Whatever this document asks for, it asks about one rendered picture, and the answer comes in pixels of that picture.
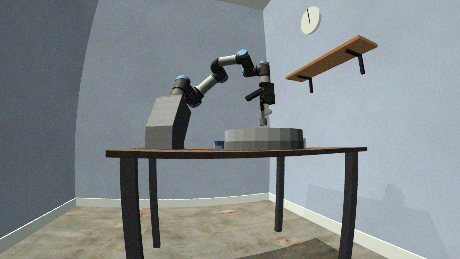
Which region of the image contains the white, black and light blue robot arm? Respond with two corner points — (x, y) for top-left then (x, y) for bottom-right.
(167, 50), (271, 108)

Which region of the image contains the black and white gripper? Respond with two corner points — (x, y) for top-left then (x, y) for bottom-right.
(259, 82), (276, 118)

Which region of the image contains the blue crate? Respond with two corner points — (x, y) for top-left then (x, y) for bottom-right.
(214, 141), (225, 149)

